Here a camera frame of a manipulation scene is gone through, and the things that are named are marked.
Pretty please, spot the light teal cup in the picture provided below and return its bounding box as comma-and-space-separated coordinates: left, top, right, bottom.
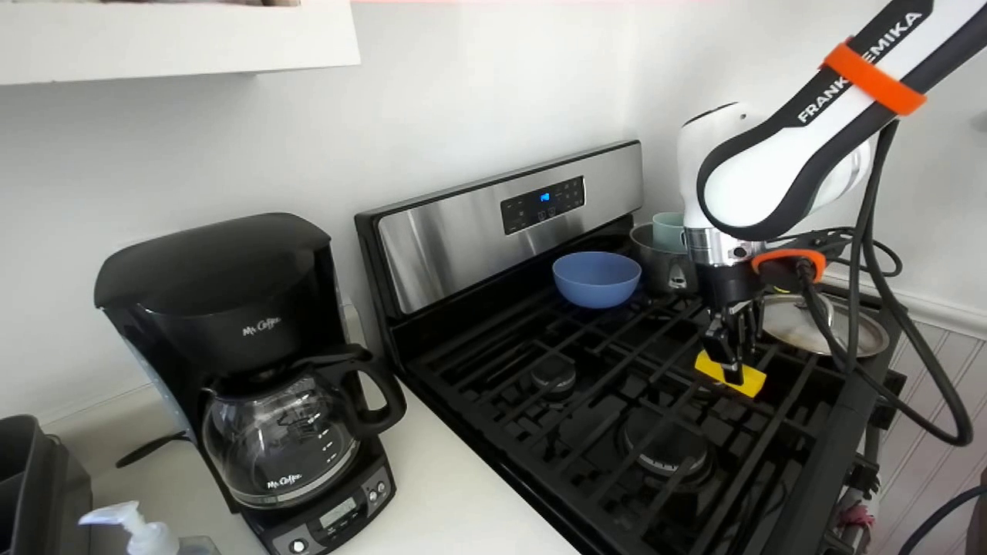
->
652, 213, 687, 252

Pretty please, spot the yellow rectangular block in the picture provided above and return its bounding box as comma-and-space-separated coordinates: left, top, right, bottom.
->
695, 350, 765, 399

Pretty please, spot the black coffee maker cord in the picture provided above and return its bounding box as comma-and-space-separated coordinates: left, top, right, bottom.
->
113, 427, 193, 472

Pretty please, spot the black cable bottom right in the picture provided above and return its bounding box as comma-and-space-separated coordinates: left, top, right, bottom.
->
893, 480, 987, 555

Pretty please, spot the blue bowl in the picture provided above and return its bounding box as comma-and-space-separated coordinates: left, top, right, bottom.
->
553, 250, 642, 308

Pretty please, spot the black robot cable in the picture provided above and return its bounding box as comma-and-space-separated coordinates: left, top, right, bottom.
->
782, 116, 975, 450

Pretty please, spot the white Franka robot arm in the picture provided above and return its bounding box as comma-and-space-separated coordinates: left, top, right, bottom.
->
680, 0, 987, 381

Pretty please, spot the black gas stove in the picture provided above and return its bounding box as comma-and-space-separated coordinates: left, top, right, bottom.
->
356, 143, 901, 555

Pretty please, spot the black container at left edge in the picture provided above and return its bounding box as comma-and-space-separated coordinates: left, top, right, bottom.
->
0, 415, 91, 555

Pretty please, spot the white wall shelf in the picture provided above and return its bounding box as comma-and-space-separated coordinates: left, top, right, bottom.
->
0, 0, 361, 85

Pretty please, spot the glass coffee carafe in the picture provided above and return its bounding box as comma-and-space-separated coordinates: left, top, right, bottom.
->
200, 346, 403, 509

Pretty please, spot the black drip coffee maker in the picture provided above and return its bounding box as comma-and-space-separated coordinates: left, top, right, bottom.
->
91, 213, 396, 555

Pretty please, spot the stainless steel pot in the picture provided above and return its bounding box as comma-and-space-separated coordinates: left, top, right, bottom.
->
630, 225, 697, 297

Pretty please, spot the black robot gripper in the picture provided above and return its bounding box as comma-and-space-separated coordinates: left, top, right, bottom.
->
701, 262, 763, 381

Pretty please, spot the white spray bottle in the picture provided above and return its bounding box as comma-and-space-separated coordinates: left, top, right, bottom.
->
79, 500, 178, 555

